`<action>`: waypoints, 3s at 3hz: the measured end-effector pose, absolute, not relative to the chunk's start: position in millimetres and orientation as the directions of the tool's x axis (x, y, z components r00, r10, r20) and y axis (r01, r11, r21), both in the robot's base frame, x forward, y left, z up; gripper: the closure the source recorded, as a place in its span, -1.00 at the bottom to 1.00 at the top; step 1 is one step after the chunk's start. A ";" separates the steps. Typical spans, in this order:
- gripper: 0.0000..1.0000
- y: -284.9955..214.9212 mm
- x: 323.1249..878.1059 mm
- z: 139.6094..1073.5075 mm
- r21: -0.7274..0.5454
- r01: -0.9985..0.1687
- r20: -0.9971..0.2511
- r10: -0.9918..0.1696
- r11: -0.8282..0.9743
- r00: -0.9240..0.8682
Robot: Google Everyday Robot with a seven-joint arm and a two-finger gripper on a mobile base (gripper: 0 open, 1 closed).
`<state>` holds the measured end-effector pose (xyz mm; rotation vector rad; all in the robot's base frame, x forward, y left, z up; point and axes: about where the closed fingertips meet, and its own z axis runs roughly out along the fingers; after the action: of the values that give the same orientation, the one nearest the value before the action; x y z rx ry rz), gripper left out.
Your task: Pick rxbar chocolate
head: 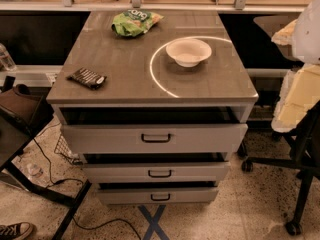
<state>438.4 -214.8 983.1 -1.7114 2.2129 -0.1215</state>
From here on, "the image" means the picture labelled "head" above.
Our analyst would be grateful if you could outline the black office chair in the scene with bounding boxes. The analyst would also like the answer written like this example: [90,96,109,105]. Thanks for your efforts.
[237,15,320,237]

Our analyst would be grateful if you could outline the black floor cable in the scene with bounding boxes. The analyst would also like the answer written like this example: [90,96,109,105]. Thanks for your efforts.
[32,137,142,240]

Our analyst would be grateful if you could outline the white paper bowl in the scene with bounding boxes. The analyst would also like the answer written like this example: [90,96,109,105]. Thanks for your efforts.
[166,38,212,68]

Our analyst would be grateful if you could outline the wire mesh basket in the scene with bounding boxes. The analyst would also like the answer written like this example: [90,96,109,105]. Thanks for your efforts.
[54,135,82,165]

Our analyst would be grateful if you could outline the middle grey drawer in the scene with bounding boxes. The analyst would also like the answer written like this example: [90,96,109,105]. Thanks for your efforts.
[83,162,230,183]

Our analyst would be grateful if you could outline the grey drawer cabinet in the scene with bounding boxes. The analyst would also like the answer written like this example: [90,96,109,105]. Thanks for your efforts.
[47,11,258,191]

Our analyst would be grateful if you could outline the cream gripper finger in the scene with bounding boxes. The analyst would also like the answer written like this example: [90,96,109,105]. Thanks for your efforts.
[271,20,297,45]
[271,64,320,133]

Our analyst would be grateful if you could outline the grey drawer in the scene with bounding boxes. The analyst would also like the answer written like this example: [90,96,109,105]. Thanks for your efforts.
[61,124,247,154]
[83,162,230,183]
[97,187,218,205]

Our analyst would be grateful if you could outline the bottom grey drawer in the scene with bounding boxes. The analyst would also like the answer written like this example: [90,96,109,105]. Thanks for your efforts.
[97,187,218,205]

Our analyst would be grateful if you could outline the brown bag on table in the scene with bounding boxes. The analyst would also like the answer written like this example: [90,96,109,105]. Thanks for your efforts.
[0,84,54,135]

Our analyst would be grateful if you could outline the top grey drawer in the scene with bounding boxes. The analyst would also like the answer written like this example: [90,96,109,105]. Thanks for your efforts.
[61,124,247,154]

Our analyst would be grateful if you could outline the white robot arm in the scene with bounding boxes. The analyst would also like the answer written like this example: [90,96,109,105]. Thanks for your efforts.
[271,0,320,133]

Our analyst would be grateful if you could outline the clear plastic water bottle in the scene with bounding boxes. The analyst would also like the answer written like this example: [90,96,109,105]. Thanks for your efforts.
[0,43,17,71]

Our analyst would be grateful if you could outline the black side table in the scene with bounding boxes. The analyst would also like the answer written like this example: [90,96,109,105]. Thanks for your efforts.
[0,99,91,240]

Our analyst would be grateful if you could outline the plastic bottle on floor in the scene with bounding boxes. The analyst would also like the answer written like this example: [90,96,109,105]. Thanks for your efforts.
[27,163,43,179]

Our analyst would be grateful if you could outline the dark chocolate rxbar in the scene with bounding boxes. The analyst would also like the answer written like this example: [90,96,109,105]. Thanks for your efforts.
[66,68,107,90]

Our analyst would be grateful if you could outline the green chip bag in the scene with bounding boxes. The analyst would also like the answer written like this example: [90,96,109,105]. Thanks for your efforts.
[111,9,163,37]

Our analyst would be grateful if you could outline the black sneaker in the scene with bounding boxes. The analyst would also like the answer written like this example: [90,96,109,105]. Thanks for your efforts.
[0,222,34,240]

